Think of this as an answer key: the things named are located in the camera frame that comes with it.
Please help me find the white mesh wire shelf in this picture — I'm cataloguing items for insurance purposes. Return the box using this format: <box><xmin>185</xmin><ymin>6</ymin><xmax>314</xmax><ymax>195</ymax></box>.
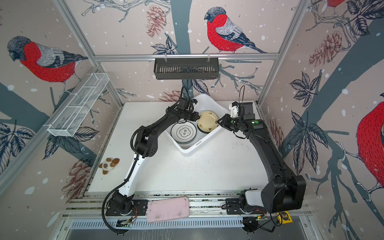
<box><xmin>48</xmin><ymin>73</ymin><xmax>110</xmax><ymax>137</ymax></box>

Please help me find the yellow tape measure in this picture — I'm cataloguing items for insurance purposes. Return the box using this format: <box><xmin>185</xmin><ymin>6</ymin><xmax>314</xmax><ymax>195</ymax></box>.
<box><xmin>277</xmin><ymin>212</ymin><xmax>293</xmax><ymax>225</ymax></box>

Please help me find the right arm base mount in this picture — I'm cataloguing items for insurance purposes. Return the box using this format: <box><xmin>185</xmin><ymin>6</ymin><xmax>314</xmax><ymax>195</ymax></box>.
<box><xmin>222</xmin><ymin>189</ymin><xmax>267</xmax><ymax>215</ymax></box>

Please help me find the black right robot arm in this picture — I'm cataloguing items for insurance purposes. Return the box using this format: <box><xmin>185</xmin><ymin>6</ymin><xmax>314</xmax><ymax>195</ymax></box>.
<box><xmin>218</xmin><ymin>102</ymin><xmax>307</xmax><ymax>214</ymax></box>

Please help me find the white plastic bin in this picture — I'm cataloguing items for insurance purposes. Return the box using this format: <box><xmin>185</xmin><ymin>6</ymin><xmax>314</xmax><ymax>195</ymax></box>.
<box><xmin>165</xmin><ymin>94</ymin><xmax>230</xmax><ymax>157</ymax></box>

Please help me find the white plate black rim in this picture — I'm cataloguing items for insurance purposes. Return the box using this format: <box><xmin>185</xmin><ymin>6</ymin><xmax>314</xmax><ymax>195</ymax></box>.
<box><xmin>171</xmin><ymin>122</ymin><xmax>197</xmax><ymax>145</ymax></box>

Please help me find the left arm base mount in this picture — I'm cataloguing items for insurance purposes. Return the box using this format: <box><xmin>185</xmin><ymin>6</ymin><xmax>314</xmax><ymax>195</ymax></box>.
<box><xmin>106</xmin><ymin>191</ymin><xmax>149</xmax><ymax>217</ymax></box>

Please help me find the aluminium frame post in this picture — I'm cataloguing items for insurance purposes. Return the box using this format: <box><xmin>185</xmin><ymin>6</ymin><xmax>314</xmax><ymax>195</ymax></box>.
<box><xmin>52</xmin><ymin>0</ymin><xmax>125</xmax><ymax>106</ymax></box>

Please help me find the black hanging wire basket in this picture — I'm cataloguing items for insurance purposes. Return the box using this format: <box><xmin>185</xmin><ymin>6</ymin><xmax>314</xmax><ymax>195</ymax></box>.
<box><xmin>154</xmin><ymin>58</ymin><xmax>219</xmax><ymax>80</ymax></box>

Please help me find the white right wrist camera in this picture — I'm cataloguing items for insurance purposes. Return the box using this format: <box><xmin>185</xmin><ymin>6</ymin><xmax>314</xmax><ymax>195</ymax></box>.
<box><xmin>229</xmin><ymin>102</ymin><xmax>240</xmax><ymax>118</ymax></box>

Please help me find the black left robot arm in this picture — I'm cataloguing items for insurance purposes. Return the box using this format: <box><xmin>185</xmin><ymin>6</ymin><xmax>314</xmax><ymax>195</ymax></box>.
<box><xmin>108</xmin><ymin>97</ymin><xmax>200</xmax><ymax>215</ymax></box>

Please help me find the yellow plate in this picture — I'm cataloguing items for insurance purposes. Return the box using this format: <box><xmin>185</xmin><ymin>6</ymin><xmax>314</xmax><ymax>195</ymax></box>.
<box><xmin>197</xmin><ymin>111</ymin><xmax>219</xmax><ymax>134</ymax></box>

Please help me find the pink pad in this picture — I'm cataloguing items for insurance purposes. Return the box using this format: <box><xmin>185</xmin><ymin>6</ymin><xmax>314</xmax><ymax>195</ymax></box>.
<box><xmin>147</xmin><ymin>197</ymin><xmax>190</xmax><ymax>223</ymax></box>

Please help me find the horizontal aluminium rail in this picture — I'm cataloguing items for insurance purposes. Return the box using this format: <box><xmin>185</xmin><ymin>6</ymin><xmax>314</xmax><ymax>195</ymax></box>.
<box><xmin>94</xmin><ymin>53</ymin><xmax>280</xmax><ymax>63</ymax></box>

